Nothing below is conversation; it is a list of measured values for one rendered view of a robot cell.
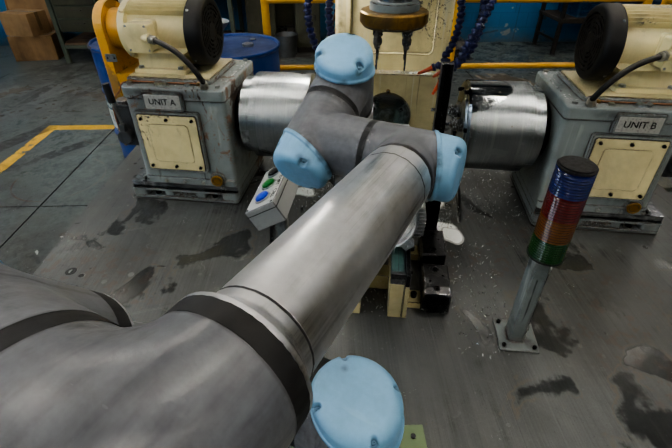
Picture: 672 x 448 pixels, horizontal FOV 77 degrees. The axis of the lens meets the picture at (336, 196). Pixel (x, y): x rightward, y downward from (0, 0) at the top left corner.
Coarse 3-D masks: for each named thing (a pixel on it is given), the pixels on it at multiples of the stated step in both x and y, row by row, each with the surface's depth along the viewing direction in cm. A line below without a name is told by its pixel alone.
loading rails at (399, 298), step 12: (396, 252) 93; (408, 252) 92; (396, 264) 90; (408, 264) 89; (384, 276) 98; (396, 276) 86; (408, 276) 86; (384, 288) 100; (396, 288) 88; (408, 288) 88; (360, 300) 92; (396, 300) 90; (408, 300) 95; (420, 300) 95; (396, 312) 92
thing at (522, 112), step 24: (480, 96) 110; (504, 96) 109; (528, 96) 109; (456, 120) 115; (480, 120) 108; (504, 120) 108; (528, 120) 107; (480, 144) 110; (504, 144) 110; (528, 144) 109; (480, 168) 120; (504, 168) 117
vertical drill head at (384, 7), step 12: (372, 0) 109; (384, 0) 106; (396, 0) 105; (408, 0) 106; (360, 12) 109; (372, 12) 107; (384, 12) 105; (396, 12) 105; (408, 12) 105; (420, 12) 107; (372, 24) 106; (384, 24) 104; (396, 24) 104; (408, 24) 104; (420, 24) 106; (408, 36) 108; (408, 48) 110
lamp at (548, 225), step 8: (544, 216) 71; (536, 224) 73; (544, 224) 71; (552, 224) 70; (560, 224) 69; (576, 224) 70; (536, 232) 73; (544, 232) 71; (552, 232) 70; (560, 232) 70; (568, 232) 70; (544, 240) 72; (552, 240) 71; (560, 240) 71; (568, 240) 71
